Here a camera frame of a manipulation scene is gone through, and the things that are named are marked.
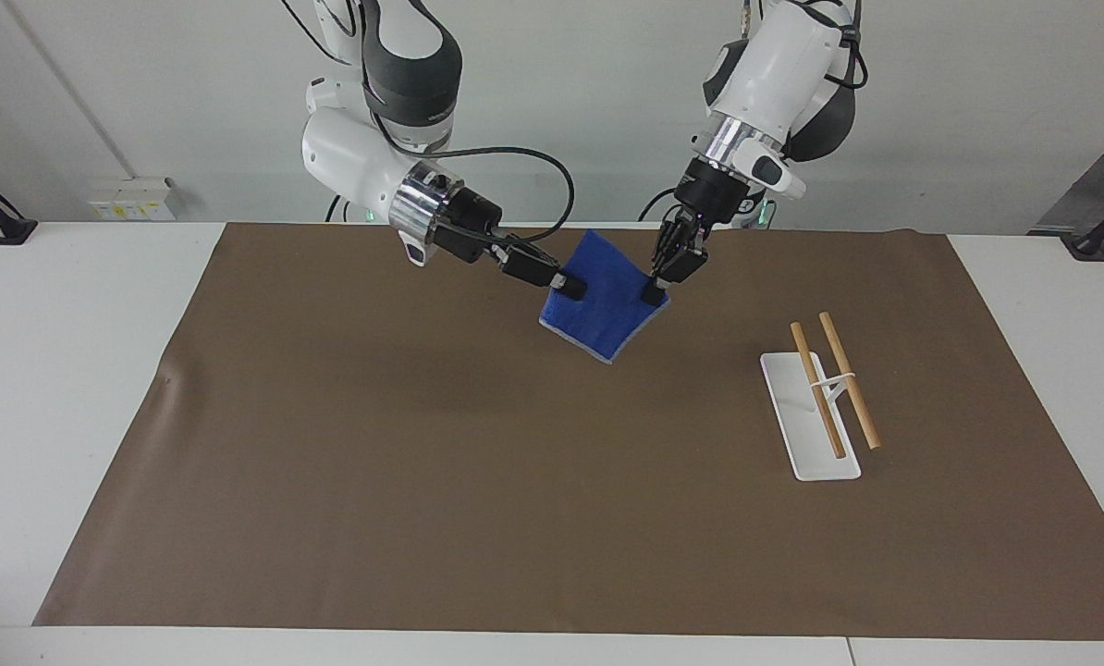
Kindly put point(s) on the blue towel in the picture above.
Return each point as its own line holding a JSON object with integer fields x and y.
{"x": 607, "y": 310}

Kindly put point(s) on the white rack with wooden bars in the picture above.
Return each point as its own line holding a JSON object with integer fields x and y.
{"x": 815, "y": 444}

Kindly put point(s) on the white wall socket box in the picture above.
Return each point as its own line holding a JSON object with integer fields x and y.
{"x": 131, "y": 199}

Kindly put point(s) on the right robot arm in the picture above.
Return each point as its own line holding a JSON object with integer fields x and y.
{"x": 349, "y": 157}

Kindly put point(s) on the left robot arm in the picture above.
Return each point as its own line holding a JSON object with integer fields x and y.
{"x": 774, "y": 65}

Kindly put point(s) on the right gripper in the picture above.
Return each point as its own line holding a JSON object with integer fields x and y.
{"x": 478, "y": 222}

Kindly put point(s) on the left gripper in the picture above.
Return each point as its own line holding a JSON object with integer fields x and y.
{"x": 711, "y": 194}

